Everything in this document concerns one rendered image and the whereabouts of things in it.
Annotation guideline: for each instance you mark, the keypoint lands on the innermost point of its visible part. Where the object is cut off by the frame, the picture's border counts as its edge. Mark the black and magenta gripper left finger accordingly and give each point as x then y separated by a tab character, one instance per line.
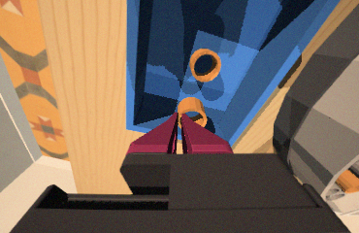
162	138

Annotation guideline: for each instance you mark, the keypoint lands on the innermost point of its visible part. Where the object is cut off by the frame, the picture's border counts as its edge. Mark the bronze bushing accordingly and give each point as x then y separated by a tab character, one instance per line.
192	104
347	180
212	73

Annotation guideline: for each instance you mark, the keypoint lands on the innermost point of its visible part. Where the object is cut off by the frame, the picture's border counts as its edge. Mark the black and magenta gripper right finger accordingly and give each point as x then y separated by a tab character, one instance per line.
197	139

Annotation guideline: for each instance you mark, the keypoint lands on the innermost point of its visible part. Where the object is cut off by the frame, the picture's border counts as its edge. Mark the blue crate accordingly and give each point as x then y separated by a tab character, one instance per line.
257	41

